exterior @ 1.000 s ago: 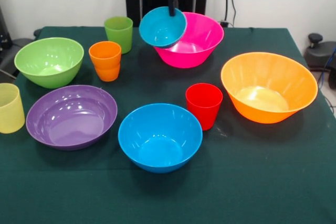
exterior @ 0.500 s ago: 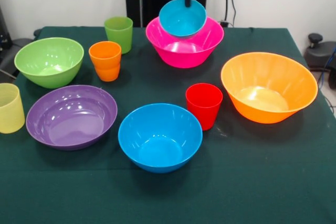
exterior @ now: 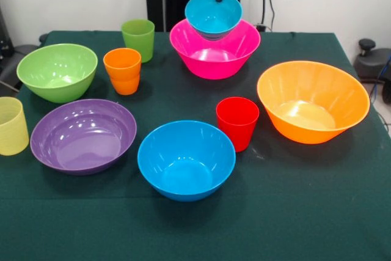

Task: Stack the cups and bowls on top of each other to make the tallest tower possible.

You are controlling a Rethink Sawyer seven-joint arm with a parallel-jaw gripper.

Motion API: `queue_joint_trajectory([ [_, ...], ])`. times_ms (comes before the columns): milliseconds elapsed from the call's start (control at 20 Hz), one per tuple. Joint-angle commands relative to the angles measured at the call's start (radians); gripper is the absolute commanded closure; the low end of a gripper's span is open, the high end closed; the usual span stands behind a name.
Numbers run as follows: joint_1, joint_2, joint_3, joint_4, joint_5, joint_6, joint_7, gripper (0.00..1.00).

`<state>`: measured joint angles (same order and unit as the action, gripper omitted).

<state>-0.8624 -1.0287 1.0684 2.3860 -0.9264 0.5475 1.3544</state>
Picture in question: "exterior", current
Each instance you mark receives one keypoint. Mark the black equipment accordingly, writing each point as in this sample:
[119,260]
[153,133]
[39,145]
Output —
[4,44]

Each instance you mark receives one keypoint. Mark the black wheeled base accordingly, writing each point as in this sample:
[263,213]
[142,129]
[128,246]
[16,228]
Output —
[371,62]

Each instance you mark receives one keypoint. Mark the red plastic cup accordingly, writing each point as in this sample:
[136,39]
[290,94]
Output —
[236,126]

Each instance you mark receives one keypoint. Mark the pink plastic bowl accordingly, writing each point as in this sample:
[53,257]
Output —
[214,65]

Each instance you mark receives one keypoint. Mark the orange plastic cup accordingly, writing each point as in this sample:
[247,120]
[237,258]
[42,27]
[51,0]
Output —
[122,71]

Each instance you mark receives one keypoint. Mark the purple plastic bowl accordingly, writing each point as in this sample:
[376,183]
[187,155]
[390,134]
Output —
[82,148]

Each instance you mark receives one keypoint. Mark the dark green tablecloth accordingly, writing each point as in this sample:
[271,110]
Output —
[275,197]

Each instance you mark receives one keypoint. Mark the large orange plastic bowl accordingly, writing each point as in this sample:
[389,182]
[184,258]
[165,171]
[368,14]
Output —
[305,90]

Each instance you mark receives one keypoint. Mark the small blue plastic bowl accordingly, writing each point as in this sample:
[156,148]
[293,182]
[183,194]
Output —
[207,13]

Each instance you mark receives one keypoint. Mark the green plastic cup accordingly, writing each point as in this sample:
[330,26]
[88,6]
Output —
[139,41]

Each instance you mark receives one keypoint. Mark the green plastic bowl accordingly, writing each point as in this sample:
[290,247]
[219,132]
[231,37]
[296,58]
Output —
[55,71]

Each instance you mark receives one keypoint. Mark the yellow plastic cup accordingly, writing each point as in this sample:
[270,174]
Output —
[12,129]

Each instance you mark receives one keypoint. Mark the large blue plastic bowl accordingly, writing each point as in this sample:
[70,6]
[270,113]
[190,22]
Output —
[186,175]

